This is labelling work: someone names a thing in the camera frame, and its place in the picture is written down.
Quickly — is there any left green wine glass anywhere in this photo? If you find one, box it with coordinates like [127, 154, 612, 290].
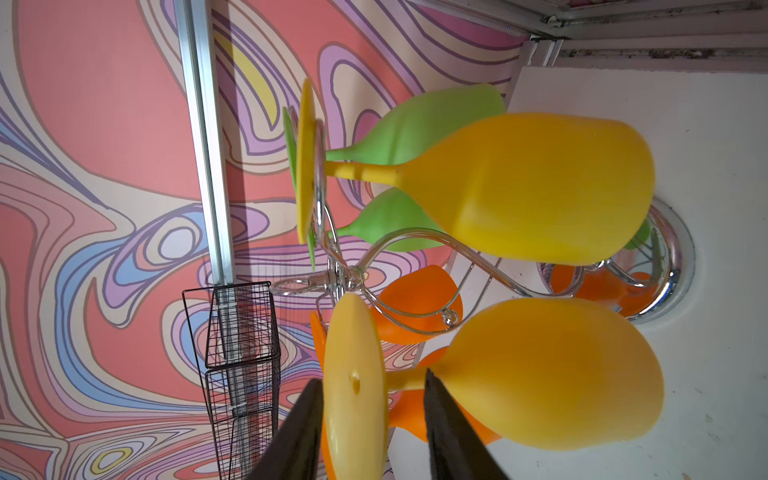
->
[337, 188, 441, 244]

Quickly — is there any rear orange wine glass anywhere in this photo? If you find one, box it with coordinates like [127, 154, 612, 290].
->
[370, 265, 458, 345]

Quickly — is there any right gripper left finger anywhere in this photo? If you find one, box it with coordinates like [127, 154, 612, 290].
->
[246, 379, 324, 480]

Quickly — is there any yellow wine glass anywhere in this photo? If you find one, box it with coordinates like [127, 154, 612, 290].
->
[294, 81, 655, 266]
[323, 293, 664, 479]

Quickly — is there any back black wire basket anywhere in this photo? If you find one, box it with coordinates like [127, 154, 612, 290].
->
[182, 281, 281, 479]

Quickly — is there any green wine glass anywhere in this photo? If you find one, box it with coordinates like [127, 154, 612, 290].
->
[281, 83, 506, 193]
[337, 188, 441, 244]

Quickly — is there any front orange wine glass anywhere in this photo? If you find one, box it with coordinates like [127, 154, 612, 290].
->
[310, 312, 501, 479]

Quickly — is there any chrome wine glass rack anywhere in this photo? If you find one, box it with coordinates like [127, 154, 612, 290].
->
[272, 121, 695, 337]

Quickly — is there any orange wine glass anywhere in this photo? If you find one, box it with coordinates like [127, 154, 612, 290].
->
[370, 265, 458, 345]
[310, 312, 501, 479]

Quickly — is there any right green wine glass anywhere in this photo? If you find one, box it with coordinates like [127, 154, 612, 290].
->
[281, 83, 506, 193]

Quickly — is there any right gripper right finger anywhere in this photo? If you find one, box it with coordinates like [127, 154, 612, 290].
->
[424, 369, 508, 480]

